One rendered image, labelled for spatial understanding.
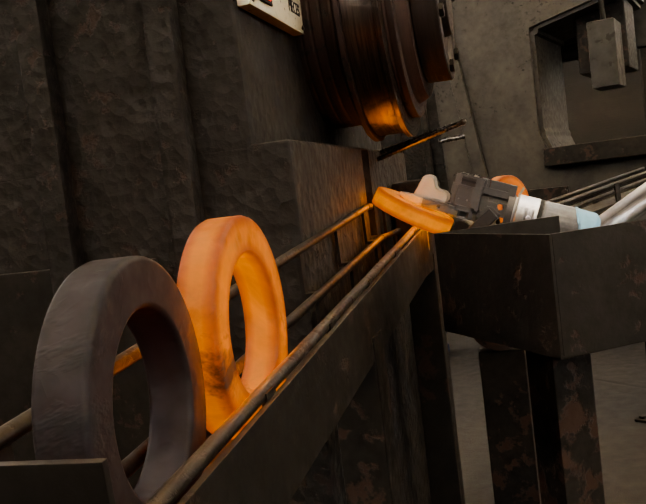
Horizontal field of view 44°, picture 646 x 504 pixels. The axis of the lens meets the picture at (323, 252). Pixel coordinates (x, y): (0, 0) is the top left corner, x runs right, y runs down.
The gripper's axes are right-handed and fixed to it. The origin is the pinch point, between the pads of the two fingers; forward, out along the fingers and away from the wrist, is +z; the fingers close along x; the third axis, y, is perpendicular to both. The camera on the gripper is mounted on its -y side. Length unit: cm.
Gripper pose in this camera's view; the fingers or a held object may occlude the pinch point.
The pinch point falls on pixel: (405, 198)
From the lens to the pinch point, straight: 154.8
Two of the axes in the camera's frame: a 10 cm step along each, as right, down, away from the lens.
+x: -2.6, 1.1, -9.6
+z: -9.4, -2.6, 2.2
